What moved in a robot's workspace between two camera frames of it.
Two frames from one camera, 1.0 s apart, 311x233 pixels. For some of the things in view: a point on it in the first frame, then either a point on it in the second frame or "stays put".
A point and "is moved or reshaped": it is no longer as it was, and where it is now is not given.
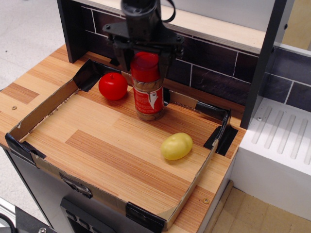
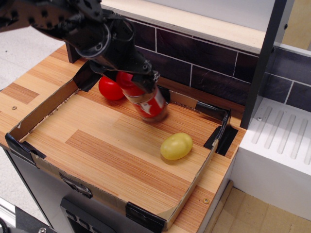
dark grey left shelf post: x=72 y=45 stays put
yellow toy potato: x=176 y=146 stays put
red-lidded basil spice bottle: x=148 y=86 is moved or reshaped
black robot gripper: x=146 y=29 -> x=117 y=48
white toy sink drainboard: x=273 y=160 stays put
